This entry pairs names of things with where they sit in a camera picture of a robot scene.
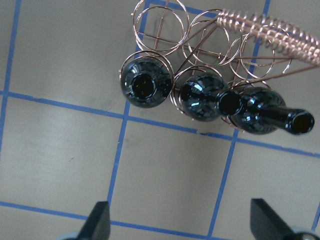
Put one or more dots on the wine bottle in basket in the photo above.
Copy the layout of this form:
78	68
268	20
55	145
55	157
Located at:
264	111
146	82

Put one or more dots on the far wine bottle in basket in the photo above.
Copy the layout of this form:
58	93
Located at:
264	111

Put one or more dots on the dark wine bottle carried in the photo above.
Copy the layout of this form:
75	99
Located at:
207	97

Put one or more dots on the copper wire wine basket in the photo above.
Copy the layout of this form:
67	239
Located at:
244	50

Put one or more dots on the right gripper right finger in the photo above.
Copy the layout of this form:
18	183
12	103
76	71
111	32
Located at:
266	224

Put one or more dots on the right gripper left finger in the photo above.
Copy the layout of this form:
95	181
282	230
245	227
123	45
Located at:
98	224

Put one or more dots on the near wine bottle in basket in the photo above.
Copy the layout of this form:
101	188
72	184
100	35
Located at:
146	82

